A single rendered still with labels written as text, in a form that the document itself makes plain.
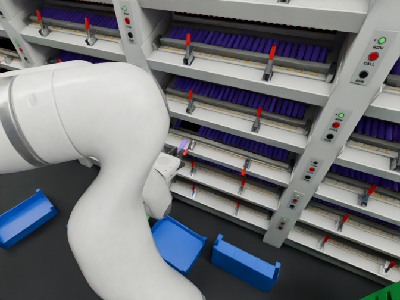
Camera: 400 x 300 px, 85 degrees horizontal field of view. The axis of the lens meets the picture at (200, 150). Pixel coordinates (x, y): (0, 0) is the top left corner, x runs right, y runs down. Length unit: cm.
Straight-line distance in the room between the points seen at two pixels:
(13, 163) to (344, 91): 69
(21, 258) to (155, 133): 145
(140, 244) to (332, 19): 60
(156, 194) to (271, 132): 46
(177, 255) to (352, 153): 96
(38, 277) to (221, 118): 122
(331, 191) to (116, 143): 87
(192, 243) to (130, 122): 116
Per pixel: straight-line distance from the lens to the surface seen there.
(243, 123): 84
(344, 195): 101
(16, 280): 159
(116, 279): 33
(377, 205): 104
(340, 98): 72
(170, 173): 74
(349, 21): 66
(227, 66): 76
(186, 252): 133
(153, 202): 58
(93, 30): 109
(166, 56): 85
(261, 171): 96
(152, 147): 24
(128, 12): 85
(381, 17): 66
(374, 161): 88
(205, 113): 88
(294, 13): 65
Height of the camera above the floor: 125
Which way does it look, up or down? 44 degrees down
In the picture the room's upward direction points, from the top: straight up
